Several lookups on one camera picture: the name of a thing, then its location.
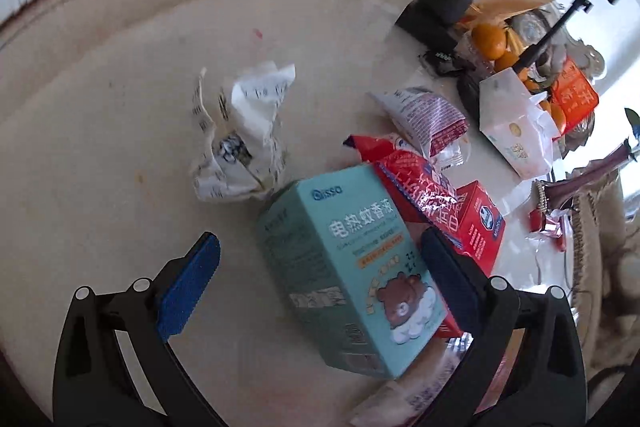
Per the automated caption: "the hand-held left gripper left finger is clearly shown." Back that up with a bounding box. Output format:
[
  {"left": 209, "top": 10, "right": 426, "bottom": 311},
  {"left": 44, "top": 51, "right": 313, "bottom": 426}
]
[{"left": 52, "top": 232, "right": 223, "bottom": 427}]

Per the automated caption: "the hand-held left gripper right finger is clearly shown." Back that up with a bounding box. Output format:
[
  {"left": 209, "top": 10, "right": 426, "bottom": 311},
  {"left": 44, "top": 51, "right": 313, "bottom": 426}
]
[{"left": 421, "top": 226, "right": 588, "bottom": 427}]

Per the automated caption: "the teal box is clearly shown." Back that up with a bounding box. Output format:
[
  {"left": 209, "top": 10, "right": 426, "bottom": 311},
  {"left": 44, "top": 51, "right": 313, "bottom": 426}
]
[{"left": 257, "top": 164, "right": 448, "bottom": 380}]

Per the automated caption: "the red carton blue emblem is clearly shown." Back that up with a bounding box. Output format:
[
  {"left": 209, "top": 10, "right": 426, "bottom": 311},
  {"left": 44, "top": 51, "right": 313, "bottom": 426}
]
[{"left": 452, "top": 181, "right": 507, "bottom": 270}]

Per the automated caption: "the red snack packet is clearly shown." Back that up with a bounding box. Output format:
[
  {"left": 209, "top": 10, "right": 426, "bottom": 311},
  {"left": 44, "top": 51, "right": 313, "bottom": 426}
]
[{"left": 345, "top": 133, "right": 466, "bottom": 340}]

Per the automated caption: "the red foil wrapper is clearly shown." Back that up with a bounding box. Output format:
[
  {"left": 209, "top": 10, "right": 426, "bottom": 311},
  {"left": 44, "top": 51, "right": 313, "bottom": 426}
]
[{"left": 530, "top": 207, "right": 568, "bottom": 250}]

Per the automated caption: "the pink white packet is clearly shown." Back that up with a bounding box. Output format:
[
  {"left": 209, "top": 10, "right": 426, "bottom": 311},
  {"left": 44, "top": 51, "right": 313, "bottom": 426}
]
[{"left": 350, "top": 347, "right": 511, "bottom": 427}]

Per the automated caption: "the sofa with beige fringed cover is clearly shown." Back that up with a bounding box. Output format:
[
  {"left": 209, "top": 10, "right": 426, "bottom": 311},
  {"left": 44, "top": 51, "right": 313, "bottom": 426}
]
[{"left": 570, "top": 167, "right": 640, "bottom": 388}]

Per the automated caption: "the dark red white packet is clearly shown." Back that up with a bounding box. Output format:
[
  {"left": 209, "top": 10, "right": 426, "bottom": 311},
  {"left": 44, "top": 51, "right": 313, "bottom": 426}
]
[{"left": 369, "top": 87, "right": 470, "bottom": 168}]

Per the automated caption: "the white tissue pack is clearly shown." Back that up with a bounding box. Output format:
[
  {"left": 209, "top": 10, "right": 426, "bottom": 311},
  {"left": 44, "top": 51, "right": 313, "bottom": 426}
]
[{"left": 479, "top": 68, "right": 558, "bottom": 180}]

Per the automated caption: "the crumpled white paper wrapper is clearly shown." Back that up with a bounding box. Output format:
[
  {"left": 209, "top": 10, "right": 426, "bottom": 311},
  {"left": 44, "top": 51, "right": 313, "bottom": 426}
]
[{"left": 191, "top": 61, "right": 297, "bottom": 202}]

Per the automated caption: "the orange fruit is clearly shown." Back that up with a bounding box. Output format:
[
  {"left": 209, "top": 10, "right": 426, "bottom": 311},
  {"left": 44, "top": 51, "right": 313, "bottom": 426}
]
[
  {"left": 472, "top": 23, "right": 508, "bottom": 60},
  {"left": 494, "top": 51, "right": 526, "bottom": 75},
  {"left": 540, "top": 99, "right": 568, "bottom": 132}
]

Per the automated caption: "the black crumpled wrapper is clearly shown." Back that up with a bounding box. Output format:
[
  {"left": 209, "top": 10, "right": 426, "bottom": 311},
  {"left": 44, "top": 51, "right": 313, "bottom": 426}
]
[{"left": 422, "top": 49, "right": 468, "bottom": 78}]

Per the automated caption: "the orange red packet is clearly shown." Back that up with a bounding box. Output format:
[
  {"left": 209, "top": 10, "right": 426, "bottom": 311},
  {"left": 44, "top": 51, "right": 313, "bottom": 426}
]
[{"left": 550, "top": 59, "right": 600, "bottom": 122}]

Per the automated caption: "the black flat box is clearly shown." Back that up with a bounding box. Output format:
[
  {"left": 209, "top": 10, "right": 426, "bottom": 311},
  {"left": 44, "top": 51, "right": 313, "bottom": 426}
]
[{"left": 395, "top": 2, "right": 458, "bottom": 52}]

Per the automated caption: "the round pattern brown cushion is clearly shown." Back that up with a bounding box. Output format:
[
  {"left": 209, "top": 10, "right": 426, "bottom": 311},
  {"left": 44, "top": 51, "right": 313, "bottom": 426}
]
[{"left": 515, "top": 12, "right": 551, "bottom": 42}]

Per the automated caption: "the black selfie stick tripod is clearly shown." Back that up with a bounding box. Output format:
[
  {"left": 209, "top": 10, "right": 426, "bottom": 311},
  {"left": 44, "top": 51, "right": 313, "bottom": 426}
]
[{"left": 457, "top": 0, "right": 622, "bottom": 118}]

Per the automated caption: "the tan paper bag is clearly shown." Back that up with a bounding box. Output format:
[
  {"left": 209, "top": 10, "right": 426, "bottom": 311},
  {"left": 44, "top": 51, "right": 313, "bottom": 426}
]
[{"left": 467, "top": 0, "right": 558, "bottom": 25}]

